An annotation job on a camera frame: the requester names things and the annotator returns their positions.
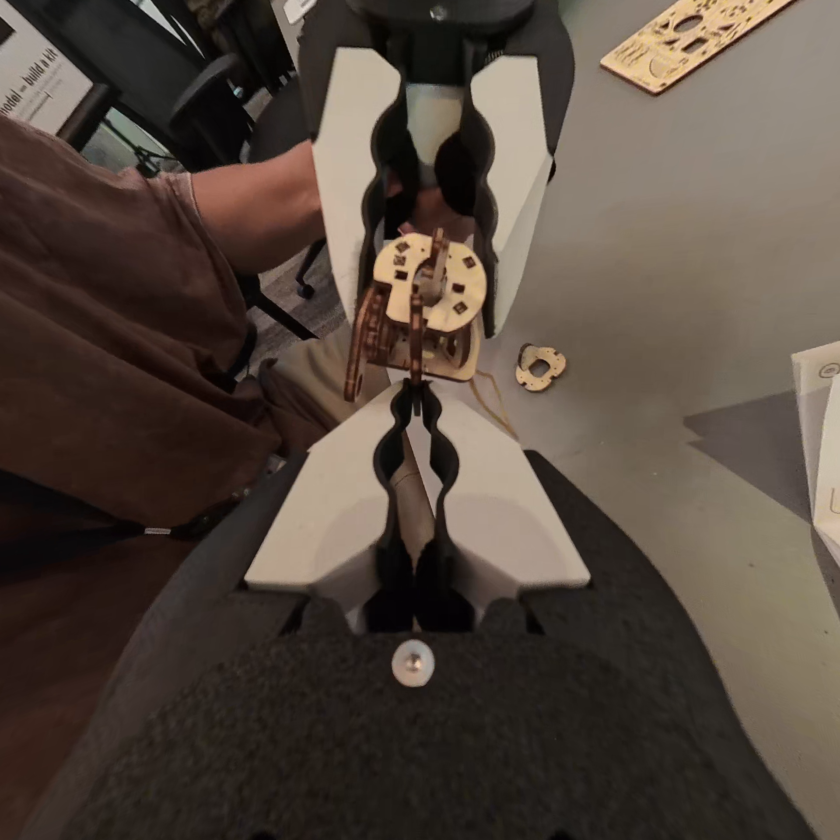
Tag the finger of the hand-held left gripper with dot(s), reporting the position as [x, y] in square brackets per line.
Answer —
[341, 164]
[518, 184]

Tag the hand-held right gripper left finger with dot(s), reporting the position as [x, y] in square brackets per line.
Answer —
[315, 525]

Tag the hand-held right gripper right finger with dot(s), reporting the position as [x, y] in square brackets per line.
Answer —
[512, 525]

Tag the wooden model assembly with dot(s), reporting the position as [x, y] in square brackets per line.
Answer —
[446, 295]

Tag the thin wooden model part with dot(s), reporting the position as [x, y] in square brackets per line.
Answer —
[416, 367]

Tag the person's left forearm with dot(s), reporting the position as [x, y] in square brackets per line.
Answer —
[262, 197]

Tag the laser-cut wooden parts sheet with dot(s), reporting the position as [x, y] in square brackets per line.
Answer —
[695, 46]

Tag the white model kit box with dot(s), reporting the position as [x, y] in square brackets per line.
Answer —
[820, 446]

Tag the person's left hand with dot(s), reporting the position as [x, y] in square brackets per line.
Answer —
[446, 205]

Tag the tan rubber band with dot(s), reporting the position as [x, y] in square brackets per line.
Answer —
[492, 400]

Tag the black office chair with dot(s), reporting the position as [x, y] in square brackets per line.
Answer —
[216, 111]

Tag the person in brown shirt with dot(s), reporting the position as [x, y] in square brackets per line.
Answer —
[98, 315]

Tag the white framed poster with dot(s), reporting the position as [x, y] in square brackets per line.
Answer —
[39, 85]

